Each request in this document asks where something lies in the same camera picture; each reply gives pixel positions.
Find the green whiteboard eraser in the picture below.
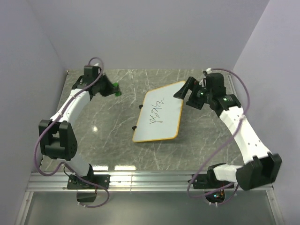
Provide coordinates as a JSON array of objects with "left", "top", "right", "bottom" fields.
[{"left": 113, "top": 82, "right": 122, "bottom": 97}]

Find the yellow framed whiteboard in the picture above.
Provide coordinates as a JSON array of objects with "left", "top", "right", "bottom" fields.
[{"left": 132, "top": 81, "right": 185, "bottom": 143}]

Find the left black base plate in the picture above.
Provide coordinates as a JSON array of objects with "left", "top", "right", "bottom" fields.
[{"left": 67, "top": 174, "right": 110, "bottom": 190}]

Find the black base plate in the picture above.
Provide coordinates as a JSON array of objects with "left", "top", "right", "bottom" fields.
[
  {"left": 187, "top": 173, "right": 234, "bottom": 189},
  {"left": 67, "top": 174, "right": 110, "bottom": 190}
]

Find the aluminium mounting rail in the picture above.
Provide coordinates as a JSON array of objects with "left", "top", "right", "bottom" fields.
[{"left": 25, "top": 171, "right": 274, "bottom": 193}]

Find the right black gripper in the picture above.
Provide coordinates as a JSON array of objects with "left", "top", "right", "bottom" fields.
[{"left": 173, "top": 76, "right": 213, "bottom": 110}]

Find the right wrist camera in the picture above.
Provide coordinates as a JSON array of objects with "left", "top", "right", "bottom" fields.
[{"left": 199, "top": 68, "right": 212, "bottom": 86}]

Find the whiteboard wire stand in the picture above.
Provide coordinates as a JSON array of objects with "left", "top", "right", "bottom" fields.
[{"left": 132, "top": 104, "right": 143, "bottom": 131}]

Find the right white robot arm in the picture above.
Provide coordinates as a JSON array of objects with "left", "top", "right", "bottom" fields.
[{"left": 174, "top": 70, "right": 282, "bottom": 191}]

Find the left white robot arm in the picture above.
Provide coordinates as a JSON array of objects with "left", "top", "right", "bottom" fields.
[{"left": 34, "top": 64, "right": 121, "bottom": 188}]

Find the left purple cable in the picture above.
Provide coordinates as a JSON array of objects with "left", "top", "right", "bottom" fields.
[{"left": 34, "top": 57, "right": 110, "bottom": 208}]

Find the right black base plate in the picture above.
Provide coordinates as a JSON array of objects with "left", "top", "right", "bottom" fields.
[{"left": 187, "top": 173, "right": 234, "bottom": 189}]

